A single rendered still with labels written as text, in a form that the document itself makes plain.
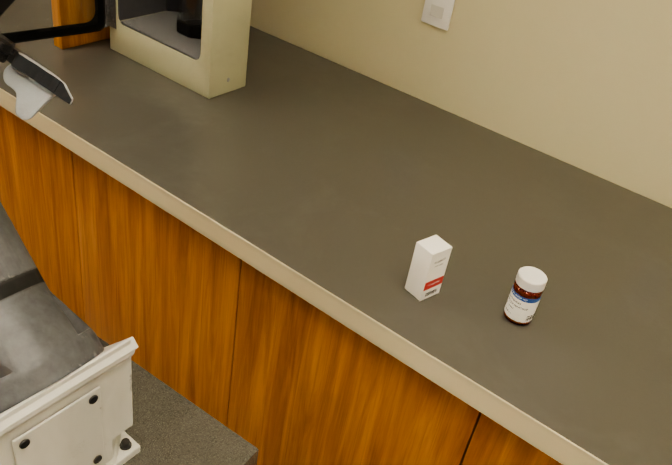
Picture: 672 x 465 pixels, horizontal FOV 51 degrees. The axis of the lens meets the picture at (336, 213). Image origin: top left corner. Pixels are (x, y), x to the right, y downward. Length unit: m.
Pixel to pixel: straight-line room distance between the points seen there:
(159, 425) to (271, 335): 0.41
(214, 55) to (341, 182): 0.40
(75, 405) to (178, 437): 0.17
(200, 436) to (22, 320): 0.26
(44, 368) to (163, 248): 0.69
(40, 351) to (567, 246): 0.88
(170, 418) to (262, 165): 0.58
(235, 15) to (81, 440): 0.98
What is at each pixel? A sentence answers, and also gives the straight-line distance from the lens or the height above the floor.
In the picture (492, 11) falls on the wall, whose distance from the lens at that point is 1.57.
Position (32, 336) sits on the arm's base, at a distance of 0.67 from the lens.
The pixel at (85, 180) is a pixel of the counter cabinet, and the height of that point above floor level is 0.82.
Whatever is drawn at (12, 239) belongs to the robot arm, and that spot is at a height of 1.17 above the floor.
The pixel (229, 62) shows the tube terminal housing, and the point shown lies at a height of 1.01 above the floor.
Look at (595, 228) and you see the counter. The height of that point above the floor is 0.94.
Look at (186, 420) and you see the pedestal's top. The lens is 0.84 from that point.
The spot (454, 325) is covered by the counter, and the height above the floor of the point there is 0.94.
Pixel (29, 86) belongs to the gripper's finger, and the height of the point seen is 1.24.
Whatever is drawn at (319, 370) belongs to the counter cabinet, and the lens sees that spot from 1.17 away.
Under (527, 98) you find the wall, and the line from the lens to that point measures 1.57.
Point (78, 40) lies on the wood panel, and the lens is 1.74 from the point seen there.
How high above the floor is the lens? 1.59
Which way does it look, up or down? 34 degrees down
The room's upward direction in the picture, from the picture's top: 10 degrees clockwise
